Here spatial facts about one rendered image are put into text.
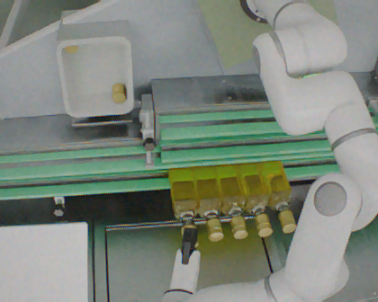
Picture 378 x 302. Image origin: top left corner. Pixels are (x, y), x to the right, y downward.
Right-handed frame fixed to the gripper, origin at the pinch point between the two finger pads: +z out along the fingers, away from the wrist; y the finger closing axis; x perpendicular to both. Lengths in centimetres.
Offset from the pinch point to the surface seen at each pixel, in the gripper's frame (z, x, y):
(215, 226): 4.0, -5.3, 1.5
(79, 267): -3.6, 26.8, -12.5
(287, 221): 7.3, -21.8, 1.7
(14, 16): 60, 64, 21
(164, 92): 33.5, 11.3, 15.3
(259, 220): 7.4, -15.3, 0.9
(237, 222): 5.9, -10.1, 1.3
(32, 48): 31, 44, 27
